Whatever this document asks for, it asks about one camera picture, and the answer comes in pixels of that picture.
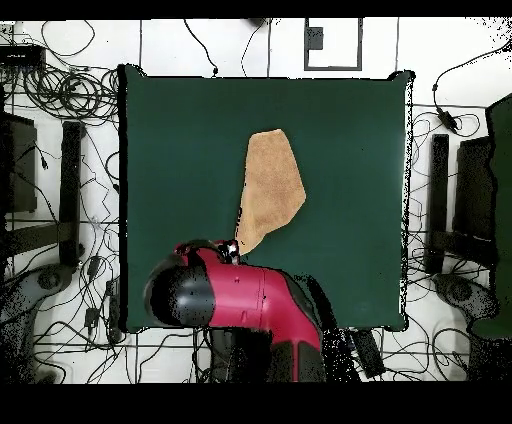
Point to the tan terry towel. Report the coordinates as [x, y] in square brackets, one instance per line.
[272, 180]

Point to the black electronics box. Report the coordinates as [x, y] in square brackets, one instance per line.
[22, 58]

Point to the black rectangular case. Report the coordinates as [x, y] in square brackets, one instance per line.
[474, 188]
[20, 168]

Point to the black robot pedestal stand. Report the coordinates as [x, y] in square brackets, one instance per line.
[240, 352]

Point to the small black power adapter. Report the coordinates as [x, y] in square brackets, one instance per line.
[94, 266]
[91, 318]

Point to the dark floor beam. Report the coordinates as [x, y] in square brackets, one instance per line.
[472, 248]
[32, 238]

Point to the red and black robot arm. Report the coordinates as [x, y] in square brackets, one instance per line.
[240, 292]

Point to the black power strip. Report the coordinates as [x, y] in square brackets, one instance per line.
[368, 352]

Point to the dark green table cloth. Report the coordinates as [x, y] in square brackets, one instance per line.
[192, 160]

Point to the black upright floor bar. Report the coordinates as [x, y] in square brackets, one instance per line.
[439, 192]
[71, 180]

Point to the black power adapter brick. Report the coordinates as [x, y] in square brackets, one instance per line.
[447, 119]

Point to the green cloth sheet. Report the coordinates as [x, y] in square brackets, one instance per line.
[504, 180]

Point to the dark grey square plate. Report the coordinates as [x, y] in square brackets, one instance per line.
[314, 38]

